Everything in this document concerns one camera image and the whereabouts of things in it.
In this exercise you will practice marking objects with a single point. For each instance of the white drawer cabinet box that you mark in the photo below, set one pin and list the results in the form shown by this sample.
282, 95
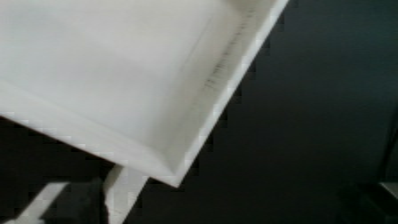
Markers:
119, 71

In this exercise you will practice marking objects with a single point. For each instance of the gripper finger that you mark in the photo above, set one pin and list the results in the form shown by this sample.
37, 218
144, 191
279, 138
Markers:
68, 204

